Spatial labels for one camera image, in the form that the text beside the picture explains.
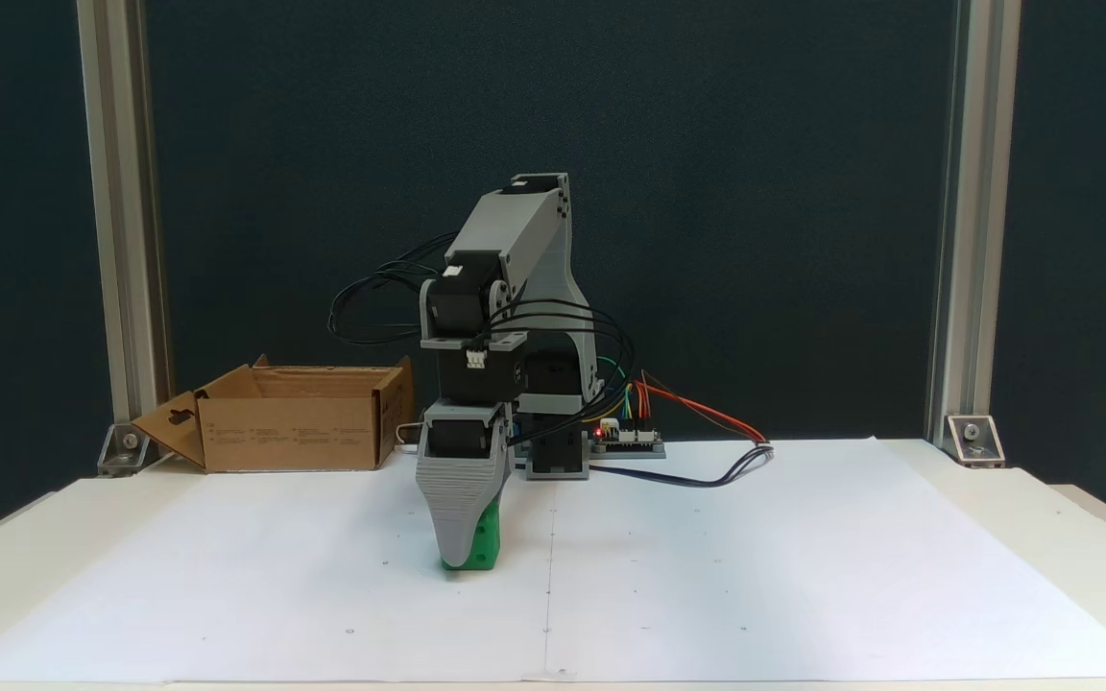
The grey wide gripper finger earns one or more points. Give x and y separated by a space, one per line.
457 509

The green dice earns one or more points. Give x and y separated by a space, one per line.
488 547

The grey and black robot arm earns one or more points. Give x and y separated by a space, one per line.
524 221

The brown cardboard box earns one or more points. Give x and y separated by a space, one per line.
294 432

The large white paper sheet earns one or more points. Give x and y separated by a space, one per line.
755 576

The metal corner bracket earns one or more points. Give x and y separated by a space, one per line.
975 440
131 449

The aluminium frame post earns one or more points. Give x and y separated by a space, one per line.
121 240
971 240

